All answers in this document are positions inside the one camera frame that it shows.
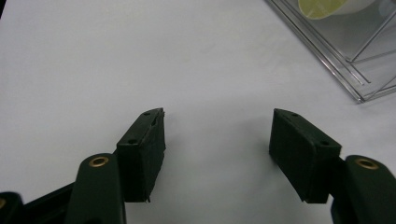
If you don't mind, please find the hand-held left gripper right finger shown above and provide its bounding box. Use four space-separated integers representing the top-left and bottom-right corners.
269 107 343 204

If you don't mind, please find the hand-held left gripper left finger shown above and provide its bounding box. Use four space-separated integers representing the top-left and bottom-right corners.
115 107 166 203

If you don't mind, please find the clear plastic box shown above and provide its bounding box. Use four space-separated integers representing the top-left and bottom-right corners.
264 0 396 105

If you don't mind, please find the pile of yellow-lidded capsules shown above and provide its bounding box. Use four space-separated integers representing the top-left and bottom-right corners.
297 0 377 21

